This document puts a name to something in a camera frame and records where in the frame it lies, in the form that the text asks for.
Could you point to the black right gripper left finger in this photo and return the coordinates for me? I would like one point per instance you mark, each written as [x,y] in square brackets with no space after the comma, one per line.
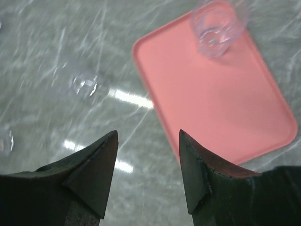
[73,191]

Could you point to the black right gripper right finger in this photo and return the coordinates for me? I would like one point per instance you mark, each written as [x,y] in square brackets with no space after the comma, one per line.
[220,193]

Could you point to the pink plastic tray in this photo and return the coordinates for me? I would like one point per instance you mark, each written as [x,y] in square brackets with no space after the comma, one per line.
[230,104]

